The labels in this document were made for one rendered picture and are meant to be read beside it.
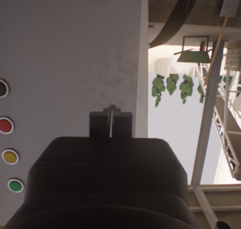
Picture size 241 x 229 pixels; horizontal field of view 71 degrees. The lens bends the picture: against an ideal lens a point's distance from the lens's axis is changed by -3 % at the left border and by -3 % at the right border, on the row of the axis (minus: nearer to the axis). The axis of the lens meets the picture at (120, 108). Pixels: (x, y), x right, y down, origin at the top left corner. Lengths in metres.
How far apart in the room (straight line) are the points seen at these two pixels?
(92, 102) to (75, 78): 0.04
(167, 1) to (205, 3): 0.52
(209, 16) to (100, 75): 2.71
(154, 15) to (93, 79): 2.43
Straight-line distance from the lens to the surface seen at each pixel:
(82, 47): 0.27
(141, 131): 0.96
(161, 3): 2.72
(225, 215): 6.22
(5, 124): 0.32
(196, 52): 4.24
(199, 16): 2.85
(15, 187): 0.38
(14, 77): 0.30
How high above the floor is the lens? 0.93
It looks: 15 degrees up
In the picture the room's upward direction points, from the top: 178 degrees counter-clockwise
